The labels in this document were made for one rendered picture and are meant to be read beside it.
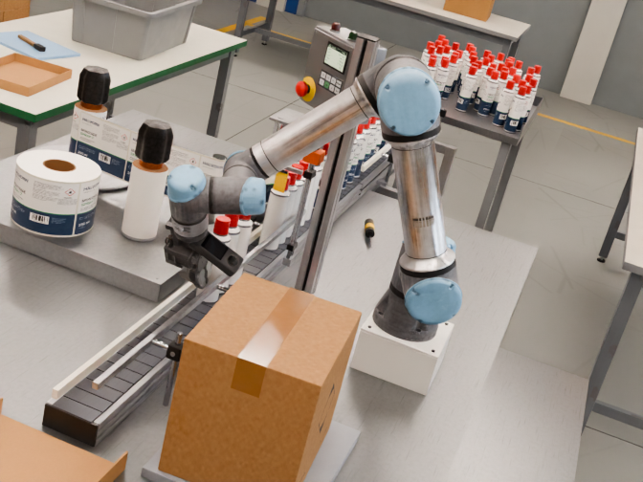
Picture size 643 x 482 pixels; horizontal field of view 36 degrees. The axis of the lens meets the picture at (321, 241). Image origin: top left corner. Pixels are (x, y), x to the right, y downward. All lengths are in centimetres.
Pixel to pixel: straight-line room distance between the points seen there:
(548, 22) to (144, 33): 608
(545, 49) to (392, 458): 809
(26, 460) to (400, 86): 94
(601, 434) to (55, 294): 245
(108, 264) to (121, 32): 213
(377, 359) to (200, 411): 64
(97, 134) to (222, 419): 126
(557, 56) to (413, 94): 803
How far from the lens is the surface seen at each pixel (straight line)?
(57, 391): 183
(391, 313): 220
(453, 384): 231
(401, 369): 222
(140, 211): 246
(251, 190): 195
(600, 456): 395
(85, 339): 215
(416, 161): 192
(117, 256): 240
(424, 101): 186
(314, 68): 241
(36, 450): 182
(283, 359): 164
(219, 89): 516
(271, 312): 177
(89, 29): 443
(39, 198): 242
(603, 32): 971
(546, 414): 233
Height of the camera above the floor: 194
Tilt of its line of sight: 23 degrees down
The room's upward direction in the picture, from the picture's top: 14 degrees clockwise
